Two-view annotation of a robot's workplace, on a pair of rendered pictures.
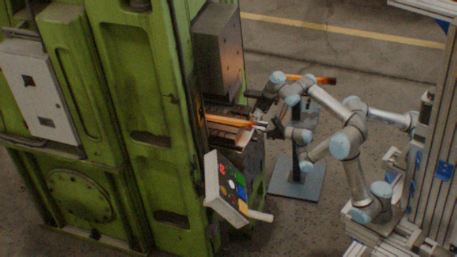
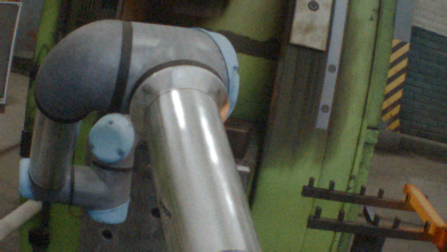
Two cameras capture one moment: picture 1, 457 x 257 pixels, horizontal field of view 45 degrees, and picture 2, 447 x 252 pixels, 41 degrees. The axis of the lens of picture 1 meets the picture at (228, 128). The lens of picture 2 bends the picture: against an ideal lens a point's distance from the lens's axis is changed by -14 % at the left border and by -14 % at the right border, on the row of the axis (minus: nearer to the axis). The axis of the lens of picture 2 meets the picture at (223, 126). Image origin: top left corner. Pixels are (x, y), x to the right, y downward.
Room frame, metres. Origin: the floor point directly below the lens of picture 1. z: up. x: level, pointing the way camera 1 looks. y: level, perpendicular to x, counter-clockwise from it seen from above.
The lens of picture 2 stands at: (2.15, -1.53, 1.26)
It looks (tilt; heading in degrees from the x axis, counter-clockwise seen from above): 11 degrees down; 69
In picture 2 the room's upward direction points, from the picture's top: 10 degrees clockwise
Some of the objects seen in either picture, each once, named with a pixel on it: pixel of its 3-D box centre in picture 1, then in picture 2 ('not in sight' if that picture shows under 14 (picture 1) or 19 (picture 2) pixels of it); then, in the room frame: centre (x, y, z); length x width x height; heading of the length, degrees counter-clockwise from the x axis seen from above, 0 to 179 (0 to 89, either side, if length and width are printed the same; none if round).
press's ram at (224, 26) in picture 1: (200, 41); not in sight; (2.65, 0.09, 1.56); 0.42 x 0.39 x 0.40; 64
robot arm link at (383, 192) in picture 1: (380, 195); not in sight; (1.86, -0.76, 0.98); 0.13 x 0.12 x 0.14; 128
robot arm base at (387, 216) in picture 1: (379, 208); not in sight; (1.87, -0.77, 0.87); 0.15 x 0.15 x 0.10
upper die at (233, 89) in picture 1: (202, 80); not in sight; (2.62, 0.11, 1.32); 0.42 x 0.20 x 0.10; 64
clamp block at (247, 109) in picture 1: (241, 112); (230, 137); (2.71, -0.10, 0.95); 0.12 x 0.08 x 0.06; 64
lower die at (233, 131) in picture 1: (209, 124); not in sight; (2.62, 0.11, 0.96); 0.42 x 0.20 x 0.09; 64
